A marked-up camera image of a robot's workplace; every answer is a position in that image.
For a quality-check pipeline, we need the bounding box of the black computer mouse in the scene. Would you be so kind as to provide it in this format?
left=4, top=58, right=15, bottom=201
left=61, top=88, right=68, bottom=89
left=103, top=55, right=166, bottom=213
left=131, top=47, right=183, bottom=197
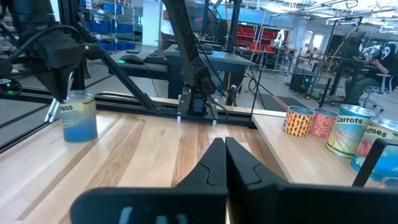
left=119, top=54, right=145, bottom=66

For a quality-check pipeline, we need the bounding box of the peas labelled can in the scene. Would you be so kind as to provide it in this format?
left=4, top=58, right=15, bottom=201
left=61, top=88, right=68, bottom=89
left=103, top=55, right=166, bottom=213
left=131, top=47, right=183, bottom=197
left=58, top=90, right=99, bottom=144

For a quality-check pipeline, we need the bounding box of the person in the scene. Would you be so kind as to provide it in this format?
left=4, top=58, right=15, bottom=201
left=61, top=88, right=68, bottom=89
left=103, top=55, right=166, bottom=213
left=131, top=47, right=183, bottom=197
left=343, top=42, right=398, bottom=105
left=160, top=2, right=177, bottom=50

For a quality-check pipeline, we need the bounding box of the silver aluminium extrusion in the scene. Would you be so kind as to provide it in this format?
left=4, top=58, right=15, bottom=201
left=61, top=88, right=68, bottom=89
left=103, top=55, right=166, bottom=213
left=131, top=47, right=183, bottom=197
left=44, top=98, right=62, bottom=123

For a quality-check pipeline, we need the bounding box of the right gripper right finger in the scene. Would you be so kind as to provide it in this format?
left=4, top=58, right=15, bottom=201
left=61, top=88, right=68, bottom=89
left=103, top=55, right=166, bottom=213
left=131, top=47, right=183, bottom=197
left=225, top=136, right=398, bottom=224

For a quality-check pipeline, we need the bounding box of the rack with red bins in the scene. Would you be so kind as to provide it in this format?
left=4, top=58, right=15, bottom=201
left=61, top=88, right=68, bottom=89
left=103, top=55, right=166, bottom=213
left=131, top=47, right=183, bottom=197
left=236, top=24, right=280, bottom=54

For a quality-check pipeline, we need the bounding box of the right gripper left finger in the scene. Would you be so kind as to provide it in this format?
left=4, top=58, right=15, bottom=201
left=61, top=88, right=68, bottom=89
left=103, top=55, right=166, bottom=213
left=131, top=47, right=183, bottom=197
left=70, top=138, right=228, bottom=224

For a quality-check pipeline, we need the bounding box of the white office chair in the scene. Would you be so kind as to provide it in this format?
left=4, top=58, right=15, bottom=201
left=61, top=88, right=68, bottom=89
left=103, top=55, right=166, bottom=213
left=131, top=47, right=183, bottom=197
left=362, top=73, right=394, bottom=114

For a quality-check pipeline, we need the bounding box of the rack with blue bins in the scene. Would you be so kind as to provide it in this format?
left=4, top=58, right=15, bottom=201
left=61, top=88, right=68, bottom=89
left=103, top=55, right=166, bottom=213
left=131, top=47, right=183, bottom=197
left=79, top=0, right=144, bottom=52

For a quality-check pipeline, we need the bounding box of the orange pepper-pattern can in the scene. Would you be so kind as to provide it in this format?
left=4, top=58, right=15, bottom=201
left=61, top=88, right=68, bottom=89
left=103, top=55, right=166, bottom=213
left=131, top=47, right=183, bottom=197
left=282, top=105, right=316, bottom=138

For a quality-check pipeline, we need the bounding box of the carrots labelled can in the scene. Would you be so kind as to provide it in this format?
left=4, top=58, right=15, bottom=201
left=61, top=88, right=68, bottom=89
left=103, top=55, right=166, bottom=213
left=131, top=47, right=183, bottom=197
left=325, top=103, right=380, bottom=159

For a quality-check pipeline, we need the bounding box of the black keyboard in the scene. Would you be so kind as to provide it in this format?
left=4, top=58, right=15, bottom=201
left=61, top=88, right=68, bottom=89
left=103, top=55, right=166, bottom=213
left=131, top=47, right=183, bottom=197
left=144, top=49, right=171, bottom=65

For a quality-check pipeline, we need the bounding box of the black desk with monitor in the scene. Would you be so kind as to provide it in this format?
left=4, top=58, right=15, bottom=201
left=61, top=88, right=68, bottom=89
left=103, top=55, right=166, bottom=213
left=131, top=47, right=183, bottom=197
left=323, top=30, right=379, bottom=97

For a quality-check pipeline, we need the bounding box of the black computer tower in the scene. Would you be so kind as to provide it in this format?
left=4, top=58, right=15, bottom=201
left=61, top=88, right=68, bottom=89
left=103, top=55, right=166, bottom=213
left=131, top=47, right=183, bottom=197
left=289, top=67, right=315, bottom=94

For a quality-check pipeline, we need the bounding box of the tomatoes labelled can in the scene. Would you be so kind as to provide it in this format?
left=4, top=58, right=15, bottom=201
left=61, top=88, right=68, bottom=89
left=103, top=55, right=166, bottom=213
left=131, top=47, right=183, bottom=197
left=350, top=116, right=398, bottom=183

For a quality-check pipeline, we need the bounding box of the black aluminium table frame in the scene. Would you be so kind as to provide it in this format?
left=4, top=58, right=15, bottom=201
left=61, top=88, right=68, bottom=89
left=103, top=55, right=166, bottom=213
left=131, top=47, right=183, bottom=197
left=0, top=0, right=259, bottom=155

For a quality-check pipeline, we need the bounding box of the red dotted small can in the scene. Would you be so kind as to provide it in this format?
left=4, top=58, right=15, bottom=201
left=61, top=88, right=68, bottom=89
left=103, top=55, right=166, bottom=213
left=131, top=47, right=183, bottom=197
left=310, top=107, right=339, bottom=139

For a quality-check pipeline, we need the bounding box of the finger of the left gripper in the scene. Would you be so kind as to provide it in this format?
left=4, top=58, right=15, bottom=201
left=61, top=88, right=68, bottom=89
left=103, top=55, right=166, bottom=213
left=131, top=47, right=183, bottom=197
left=33, top=68, right=69, bottom=103
left=67, top=70, right=75, bottom=95

